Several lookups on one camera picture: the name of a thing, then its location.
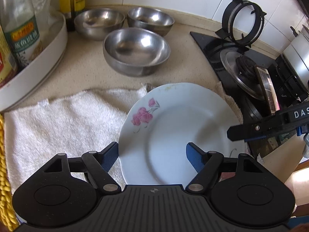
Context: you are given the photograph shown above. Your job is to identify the black glass gas stove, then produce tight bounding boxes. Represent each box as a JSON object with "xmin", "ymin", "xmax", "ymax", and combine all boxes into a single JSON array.
[{"xmin": 190, "ymin": 30, "xmax": 309, "ymax": 150}]

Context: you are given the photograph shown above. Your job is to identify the clear bottle green label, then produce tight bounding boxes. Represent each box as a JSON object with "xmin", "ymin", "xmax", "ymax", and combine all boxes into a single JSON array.
[{"xmin": 0, "ymin": 0, "xmax": 42, "ymax": 69}]

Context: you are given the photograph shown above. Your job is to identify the steel burner drip plate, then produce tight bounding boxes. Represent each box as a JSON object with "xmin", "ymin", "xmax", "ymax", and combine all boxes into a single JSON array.
[{"xmin": 220, "ymin": 48, "xmax": 266, "ymax": 99}]

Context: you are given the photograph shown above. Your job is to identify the stainless steel bowl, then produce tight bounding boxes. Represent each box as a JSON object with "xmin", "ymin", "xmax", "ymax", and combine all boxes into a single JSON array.
[
  {"xmin": 127, "ymin": 7, "xmax": 175, "ymax": 37},
  {"xmin": 74, "ymin": 8, "xmax": 126, "ymax": 41},
  {"xmin": 103, "ymin": 28, "xmax": 171, "ymax": 77}
]

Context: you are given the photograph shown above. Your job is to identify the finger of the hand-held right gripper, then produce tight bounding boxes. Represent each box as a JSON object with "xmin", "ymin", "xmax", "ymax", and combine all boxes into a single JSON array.
[{"xmin": 227, "ymin": 112, "xmax": 302, "ymax": 142}]

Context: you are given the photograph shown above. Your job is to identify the white terry towel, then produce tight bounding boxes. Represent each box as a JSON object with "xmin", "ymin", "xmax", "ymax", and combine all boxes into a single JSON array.
[{"xmin": 4, "ymin": 81, "xmax": 263, "ymax": 191}]

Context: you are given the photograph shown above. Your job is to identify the yellow knitted cloth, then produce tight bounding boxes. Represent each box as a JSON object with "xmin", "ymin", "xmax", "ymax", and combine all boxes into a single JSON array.
[{"xmin": 0, "ymin": 113, "xmax": 19, "ymax": 230}]

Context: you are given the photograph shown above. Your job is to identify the red label bottle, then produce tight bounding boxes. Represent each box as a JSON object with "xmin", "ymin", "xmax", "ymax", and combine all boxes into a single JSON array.
[{"xmin": 0, "ymin": 24, "xmax": 18, "ymax": 87}]

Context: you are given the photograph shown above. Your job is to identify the black gas burner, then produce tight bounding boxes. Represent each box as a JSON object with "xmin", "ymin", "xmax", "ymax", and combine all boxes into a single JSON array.
[{"xmin": 235, "ymin": 55, "xmax": 259, "ymax": 78}]

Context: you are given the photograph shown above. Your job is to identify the black stove knob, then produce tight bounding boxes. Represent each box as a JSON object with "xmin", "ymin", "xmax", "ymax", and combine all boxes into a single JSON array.
[{"xmin": 245, "ymin": 97, "xmax": 266, "ymax": 125}]

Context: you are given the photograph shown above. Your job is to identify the round steel-rimmed lid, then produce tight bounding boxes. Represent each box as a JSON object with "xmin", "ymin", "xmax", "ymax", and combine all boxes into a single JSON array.
[{"xmin": 255, "ymin": 65, "xmax": 281, "ymax": 114}]

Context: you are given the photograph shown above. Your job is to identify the white floral plate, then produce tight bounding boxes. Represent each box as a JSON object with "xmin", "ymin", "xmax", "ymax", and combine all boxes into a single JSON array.
[{"xmin": 118, "ymin": 83, "xmax": 245, "ymax": 186}]

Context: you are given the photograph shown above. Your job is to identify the grey steel pot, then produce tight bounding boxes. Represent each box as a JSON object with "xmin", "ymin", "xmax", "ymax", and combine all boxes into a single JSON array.
[{"xmin": 282, "ymin": 24, "xmax": 309, "ymax": 85}]

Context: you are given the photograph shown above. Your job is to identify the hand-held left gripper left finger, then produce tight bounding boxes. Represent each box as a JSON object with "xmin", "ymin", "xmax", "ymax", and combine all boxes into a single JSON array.
[{"xmin": 43, "ymin": 141, "xmax": 121, "ymax": 195}]

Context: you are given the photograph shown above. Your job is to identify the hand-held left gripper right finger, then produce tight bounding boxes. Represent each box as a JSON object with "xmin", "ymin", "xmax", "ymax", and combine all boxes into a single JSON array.
[{"xmin": 185, "ymin": 142, "xmax": 262, "ymax": 194}]

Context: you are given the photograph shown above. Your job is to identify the white round tray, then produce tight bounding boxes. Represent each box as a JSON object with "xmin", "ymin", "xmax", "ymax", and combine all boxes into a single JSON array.
[{"xmin": 0, "ymin": 11, "xmax": 68, "ymax": 112}]

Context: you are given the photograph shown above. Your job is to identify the black round pot support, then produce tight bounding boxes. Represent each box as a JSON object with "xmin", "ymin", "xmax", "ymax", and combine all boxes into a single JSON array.
[{"xmin": 216, "ymin": 0, "xmax": 267, "ymax": 47}]

